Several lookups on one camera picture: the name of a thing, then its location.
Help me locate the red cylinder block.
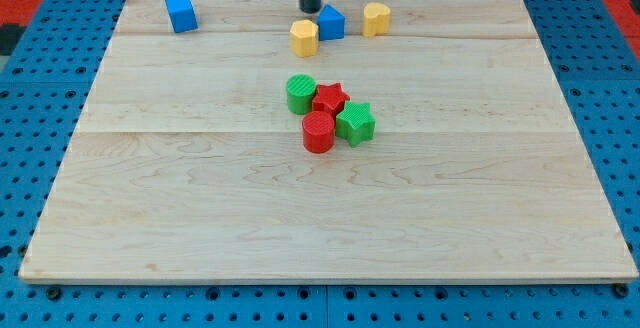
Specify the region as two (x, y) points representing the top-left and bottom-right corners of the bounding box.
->
(302, 111), (335, 154)

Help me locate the blue cube block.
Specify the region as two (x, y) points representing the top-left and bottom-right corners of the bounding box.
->
(165, 0), (199, 33)

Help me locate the yellow hexagon block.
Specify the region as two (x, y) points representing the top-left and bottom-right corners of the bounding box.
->
(289, 19), (319, 58)

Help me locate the yellow heart block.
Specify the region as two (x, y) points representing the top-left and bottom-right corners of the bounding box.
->
(362, 2), (391, 38)

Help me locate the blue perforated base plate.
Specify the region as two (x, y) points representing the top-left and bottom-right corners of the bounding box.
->
(1, 0), (639, 327)

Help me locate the light wooden board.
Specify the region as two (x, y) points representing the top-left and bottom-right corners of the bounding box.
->
(19, 0), (638, 285)

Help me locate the green cylinder block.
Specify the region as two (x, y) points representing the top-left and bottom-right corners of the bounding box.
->
(286, 74), (316, 115)

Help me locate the green star block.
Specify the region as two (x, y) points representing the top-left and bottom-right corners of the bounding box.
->
(335, 101), (376, 147)

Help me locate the red star block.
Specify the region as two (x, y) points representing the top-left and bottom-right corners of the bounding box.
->
(311, 82), (350, 118)

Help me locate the blue triangular prism block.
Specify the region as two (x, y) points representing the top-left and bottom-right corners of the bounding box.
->
(316, 4), (345, 41)

